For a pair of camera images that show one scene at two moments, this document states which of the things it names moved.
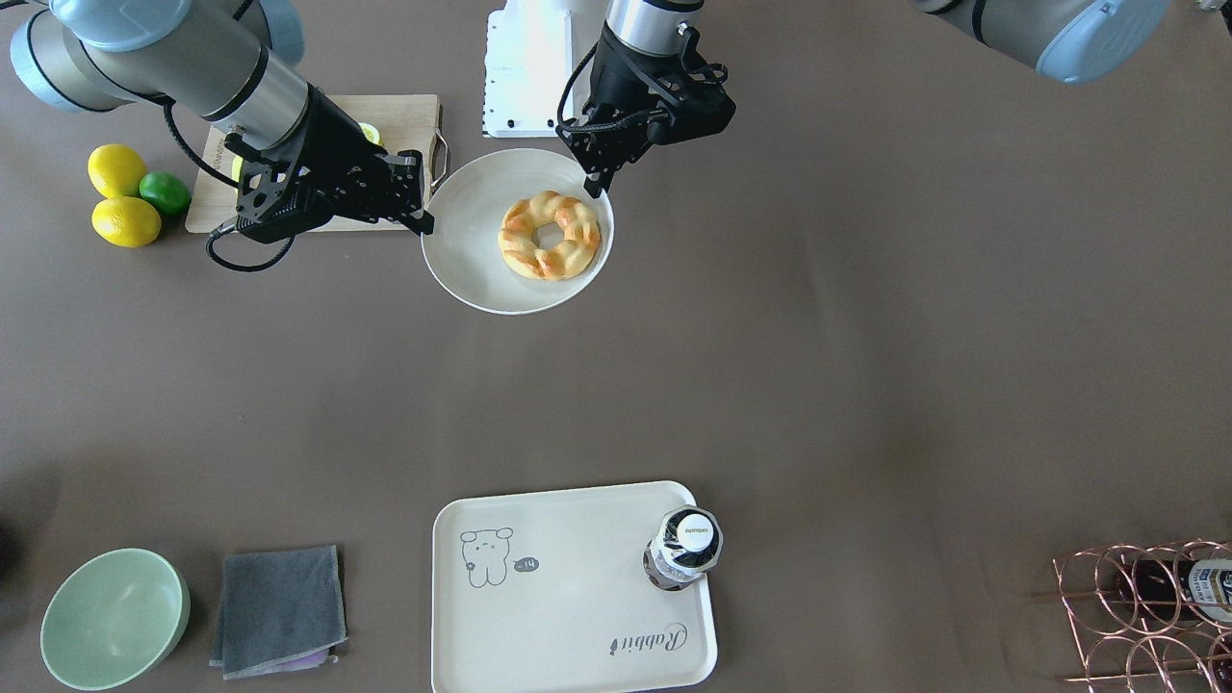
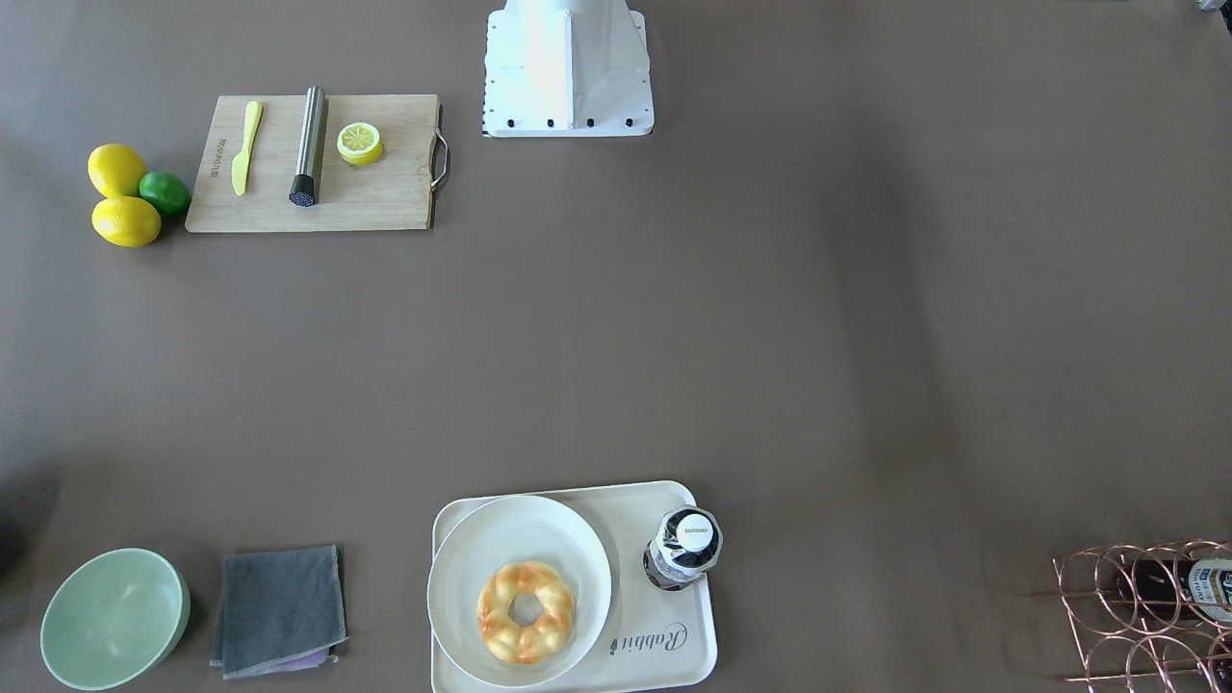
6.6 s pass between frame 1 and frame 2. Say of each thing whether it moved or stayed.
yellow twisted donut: moved
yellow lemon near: stayed
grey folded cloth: stayed
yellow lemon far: stayed
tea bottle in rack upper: stayed
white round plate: moved
